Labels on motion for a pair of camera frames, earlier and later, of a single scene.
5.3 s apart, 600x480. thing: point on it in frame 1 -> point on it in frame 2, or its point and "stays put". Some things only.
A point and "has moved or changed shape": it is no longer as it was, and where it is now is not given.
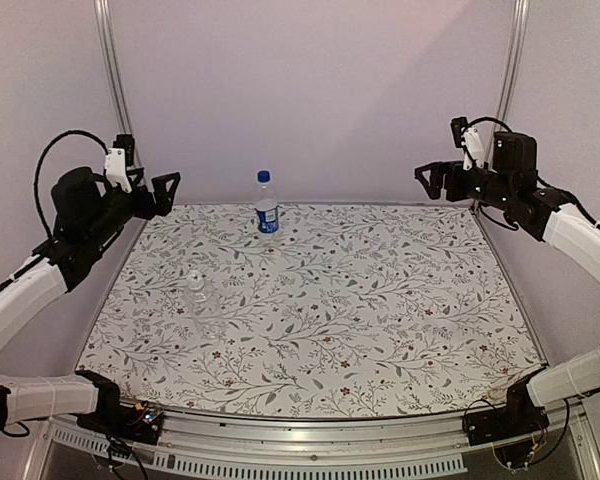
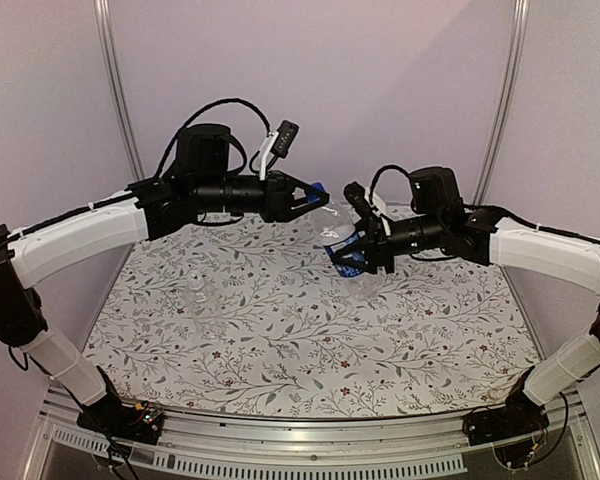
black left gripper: [163, 203] -> [280, 192]
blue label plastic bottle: [266, 206] has moved or changed shape
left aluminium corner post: [114, 74] stays put
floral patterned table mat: [353, 310] stays put
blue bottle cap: [263, 176] has moved or changed shape
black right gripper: [434, 190] -> [375, 244]
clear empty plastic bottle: [205, 309] stays put
